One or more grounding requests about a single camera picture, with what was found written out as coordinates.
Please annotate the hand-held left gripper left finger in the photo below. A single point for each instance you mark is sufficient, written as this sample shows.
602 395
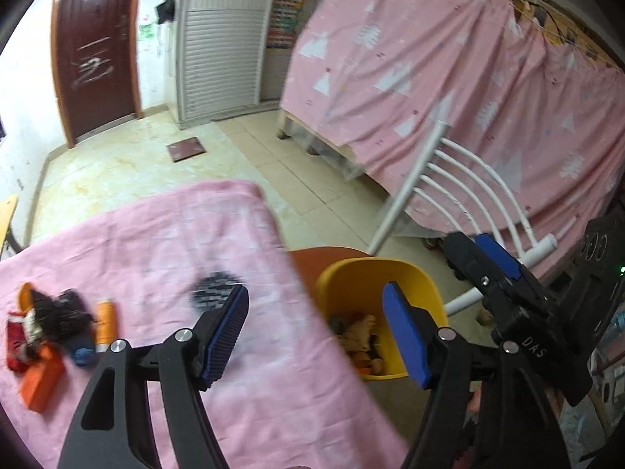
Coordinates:
224 337

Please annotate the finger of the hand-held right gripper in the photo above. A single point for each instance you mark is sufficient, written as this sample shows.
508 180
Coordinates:
503 259
466 256

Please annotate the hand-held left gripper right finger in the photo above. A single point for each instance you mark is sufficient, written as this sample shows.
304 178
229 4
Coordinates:
405 337

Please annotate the yellow plastic bin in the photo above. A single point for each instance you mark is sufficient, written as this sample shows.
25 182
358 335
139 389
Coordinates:
342 283

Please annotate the orange tube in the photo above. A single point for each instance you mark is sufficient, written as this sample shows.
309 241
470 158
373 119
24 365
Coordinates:
105 325

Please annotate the orange box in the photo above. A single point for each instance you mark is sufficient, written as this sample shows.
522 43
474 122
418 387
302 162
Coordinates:
41 381

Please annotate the large yellow bowl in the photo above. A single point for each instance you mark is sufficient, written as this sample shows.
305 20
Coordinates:
25 297

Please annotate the white chair with brown seat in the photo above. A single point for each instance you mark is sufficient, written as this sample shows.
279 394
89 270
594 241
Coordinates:
414 180

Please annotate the pink tablecloth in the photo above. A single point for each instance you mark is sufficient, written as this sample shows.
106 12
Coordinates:
146 234

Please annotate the blue fabric ball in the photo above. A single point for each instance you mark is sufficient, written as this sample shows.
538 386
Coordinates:
80 351

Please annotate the black tangled fabric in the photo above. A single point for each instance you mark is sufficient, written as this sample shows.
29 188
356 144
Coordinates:
63 312

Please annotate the red packet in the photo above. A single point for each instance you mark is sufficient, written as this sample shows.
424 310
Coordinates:
17 344

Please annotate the pink tree print bed sheet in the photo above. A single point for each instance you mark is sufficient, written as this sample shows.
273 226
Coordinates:
415 34

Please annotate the white slatted wardrobe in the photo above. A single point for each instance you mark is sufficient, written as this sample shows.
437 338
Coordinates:
219 34

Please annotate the dark brown door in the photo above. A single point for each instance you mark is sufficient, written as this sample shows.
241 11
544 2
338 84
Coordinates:
95 34

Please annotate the small black hanging bag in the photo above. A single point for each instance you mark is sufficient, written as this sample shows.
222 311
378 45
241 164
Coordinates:
166 9

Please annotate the yellow chair with grey frame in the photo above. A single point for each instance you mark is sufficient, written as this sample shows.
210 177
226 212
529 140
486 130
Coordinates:
7 215

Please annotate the colourful grid wall poster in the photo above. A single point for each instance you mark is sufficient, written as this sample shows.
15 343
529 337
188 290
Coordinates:
285 14

